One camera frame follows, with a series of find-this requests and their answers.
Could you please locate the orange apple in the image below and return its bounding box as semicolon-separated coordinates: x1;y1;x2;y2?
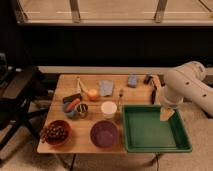
87;89;99;101

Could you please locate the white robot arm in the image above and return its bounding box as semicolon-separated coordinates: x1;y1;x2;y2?
159;61;213;121

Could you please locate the purple bowl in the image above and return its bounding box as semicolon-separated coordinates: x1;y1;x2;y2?
90;120;119;148

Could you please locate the blue small bowl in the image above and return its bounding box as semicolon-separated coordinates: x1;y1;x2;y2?
62;103;77;119

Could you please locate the red bowl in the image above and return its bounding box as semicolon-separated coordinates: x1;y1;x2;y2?
45;120;71;146

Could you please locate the black marker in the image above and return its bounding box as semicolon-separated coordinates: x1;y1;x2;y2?
151;88;157;104

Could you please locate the green plastic tray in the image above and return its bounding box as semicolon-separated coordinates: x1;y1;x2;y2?
122;105;192;153

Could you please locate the black small object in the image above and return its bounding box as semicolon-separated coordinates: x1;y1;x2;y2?
143;74;152;85

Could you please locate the blue sponge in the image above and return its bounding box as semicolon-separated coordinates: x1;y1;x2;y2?
127;74;138;88

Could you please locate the small brush tool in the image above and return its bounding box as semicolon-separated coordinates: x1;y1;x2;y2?
117;89;124;111

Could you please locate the white cup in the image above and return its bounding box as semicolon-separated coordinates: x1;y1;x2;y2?
101;101;117;119

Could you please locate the grey blue cloth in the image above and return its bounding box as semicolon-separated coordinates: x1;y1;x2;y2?
99;80;114;97

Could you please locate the metal cup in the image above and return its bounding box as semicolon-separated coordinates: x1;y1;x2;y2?
77;103;88;118

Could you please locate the banana peel toy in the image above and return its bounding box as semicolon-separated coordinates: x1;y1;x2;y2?
77;77;88;93

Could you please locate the red carrot toy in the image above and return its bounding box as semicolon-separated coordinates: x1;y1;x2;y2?
65;98;81;112

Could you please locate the black rectangular block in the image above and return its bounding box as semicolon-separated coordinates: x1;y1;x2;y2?
62;93;82;104

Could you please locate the dark grapes bunch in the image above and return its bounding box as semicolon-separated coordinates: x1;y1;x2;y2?
40;125;68;142

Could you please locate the black office chair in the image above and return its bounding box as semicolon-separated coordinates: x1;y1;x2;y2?
0;52;48;151

